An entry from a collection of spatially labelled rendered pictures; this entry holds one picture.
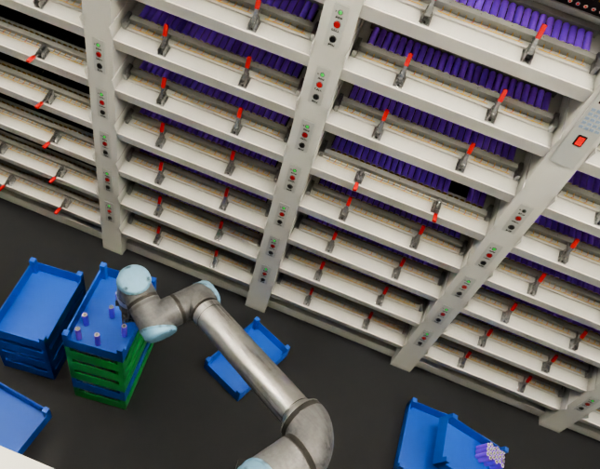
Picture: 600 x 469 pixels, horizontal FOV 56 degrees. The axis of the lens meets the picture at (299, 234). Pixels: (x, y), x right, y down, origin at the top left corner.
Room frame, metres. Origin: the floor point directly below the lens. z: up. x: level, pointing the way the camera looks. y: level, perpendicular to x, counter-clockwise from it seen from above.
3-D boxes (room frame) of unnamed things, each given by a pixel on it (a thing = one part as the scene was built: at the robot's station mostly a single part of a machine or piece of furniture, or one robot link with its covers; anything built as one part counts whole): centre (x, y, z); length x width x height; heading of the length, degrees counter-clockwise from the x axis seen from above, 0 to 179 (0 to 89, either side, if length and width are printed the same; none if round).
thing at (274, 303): (1.47, -0.27, 0.03); 2.19 x 0.16 x 0.05; 86
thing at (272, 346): (1.12, 0.04, 0.04); 0.30 x 0.20 x 0.08; 153
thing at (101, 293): (0.91, 0.52, 0.44); 0.30 x 0.20 x 0.08; 3
